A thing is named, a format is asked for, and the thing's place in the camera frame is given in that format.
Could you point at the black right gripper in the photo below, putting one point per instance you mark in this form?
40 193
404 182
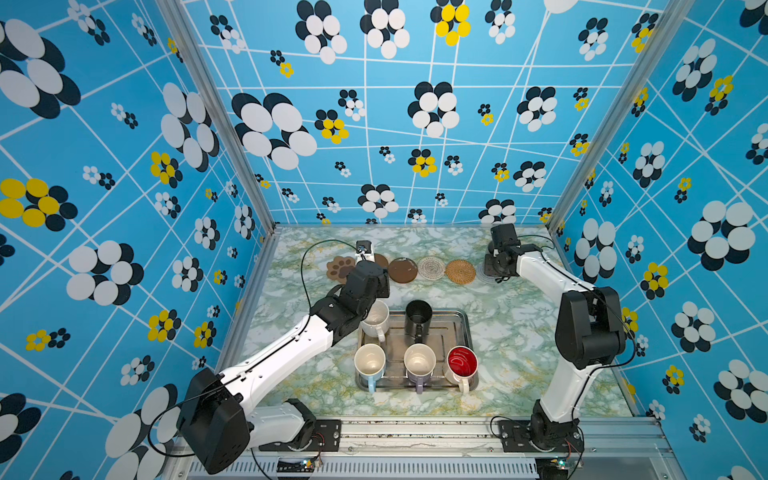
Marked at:
488 268

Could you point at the metal serving tray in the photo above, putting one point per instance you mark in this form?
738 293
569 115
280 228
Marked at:
449 328

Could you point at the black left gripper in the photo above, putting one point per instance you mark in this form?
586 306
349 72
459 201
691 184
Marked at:
384 284

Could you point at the multicolour woven round coaster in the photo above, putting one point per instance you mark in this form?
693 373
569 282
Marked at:
431 268

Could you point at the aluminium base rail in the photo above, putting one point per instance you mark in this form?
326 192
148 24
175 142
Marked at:
471 448

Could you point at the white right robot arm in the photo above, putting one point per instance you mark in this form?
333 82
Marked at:
589 331

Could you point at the tan rattan round coaster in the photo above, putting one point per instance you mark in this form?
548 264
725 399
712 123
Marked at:
460 272

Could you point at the red interior white mug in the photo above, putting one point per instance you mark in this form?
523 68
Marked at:
460 367

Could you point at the aluminium corner post right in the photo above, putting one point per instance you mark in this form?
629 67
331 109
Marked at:
668 26

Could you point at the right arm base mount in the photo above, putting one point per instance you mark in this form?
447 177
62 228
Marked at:
538 437

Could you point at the dark brown round wooden coaster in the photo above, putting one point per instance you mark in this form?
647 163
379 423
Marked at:
381 260

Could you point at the paw print cork coaster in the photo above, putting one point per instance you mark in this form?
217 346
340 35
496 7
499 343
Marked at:
339 268

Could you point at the white mug blue handle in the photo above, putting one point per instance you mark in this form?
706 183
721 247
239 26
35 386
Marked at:
370 364

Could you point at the aluminium corner post left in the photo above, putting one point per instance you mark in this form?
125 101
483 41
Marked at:
180 28

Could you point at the rusty brown round coaster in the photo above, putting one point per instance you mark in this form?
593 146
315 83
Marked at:
402 270

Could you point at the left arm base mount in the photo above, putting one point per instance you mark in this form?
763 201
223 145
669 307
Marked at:
325 437

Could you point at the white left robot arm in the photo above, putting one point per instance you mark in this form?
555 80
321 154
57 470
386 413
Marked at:
218 417

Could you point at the aluminium corner post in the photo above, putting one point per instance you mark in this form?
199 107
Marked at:
668 26
180 28

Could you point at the white mug purple handle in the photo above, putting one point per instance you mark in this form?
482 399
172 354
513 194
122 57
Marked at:
420 362

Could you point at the black metal mug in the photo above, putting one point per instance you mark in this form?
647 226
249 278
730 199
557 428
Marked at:
418 316

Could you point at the white ceramic mug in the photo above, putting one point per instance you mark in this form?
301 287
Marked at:
377 322

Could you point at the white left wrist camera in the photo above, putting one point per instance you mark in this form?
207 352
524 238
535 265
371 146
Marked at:
364 251

